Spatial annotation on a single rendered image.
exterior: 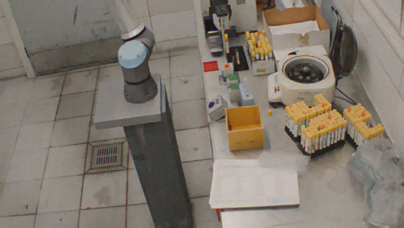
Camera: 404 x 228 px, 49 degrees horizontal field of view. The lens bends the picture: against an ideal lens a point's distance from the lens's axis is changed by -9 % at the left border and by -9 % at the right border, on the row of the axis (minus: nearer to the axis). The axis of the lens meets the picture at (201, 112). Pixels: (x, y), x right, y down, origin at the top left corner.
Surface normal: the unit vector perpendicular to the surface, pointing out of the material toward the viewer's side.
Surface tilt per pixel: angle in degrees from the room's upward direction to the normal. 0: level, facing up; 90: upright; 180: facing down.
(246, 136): 90
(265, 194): 1
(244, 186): 0
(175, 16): 90
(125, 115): 1
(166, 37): 90
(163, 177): 90
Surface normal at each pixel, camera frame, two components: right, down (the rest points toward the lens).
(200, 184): -0.12, -0.75
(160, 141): 0.07, 0.64
